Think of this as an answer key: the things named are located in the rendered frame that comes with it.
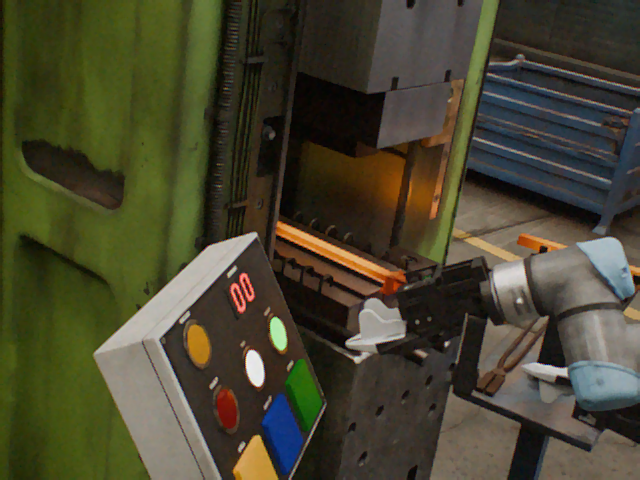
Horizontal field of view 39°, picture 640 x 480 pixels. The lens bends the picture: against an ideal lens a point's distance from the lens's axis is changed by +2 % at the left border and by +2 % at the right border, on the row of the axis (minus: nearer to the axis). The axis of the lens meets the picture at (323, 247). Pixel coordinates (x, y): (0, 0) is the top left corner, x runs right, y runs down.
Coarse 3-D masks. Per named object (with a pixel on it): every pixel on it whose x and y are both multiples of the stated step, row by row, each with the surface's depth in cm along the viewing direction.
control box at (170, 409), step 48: (240, 240) 122; (192, 288) 107; (240, 288) 114; (144, 336) 95; (240, 336) 111; (288, 336) 124; (144, 384) 96; (192, 384) 98; (240, 384) 108; (144, 432) 98; (192, 432) 97; (240, 432) 105
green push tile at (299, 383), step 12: (300, 360) 125; (300, 372) 123; (288, 384) 119; (300, 384) 122; (312, 384) 126; (300, 396) 121; (312, 396) 125; (300, 408) 120; (312, 408) 124; (300, 420) 121; (312, 420) 123
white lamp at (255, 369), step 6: (252, 354) 112; (252, 360) 112; (258, 360) 113; (252, 366) 111; (258, 366) 113; (252, 372) 111; (258, 372) 112; (252, 378) 111; (258, 378) 112; (258, 384) 112
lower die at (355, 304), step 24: (288, 240) 176; (336, 240) 181; (288, 264) 170; (312, 264) 169; (336, 264) 169; (384, 264) 173; (288, 288) 165; (312, 288) 162; (336, 288) 163; (360, 288) 162; (336, 312) 159; (360, 312) 160
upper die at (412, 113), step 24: (312, 96) 152; (336, 96) 148; (360, 96) 145; (384, 96) 142; (408, 96) 147; (432, 96) 153; (312, 120) 153; (336, 120) 149; (360, 120) 146; (384, 120) 144; (408, 120) 150; (432, 120) 156; (384, 144) 147
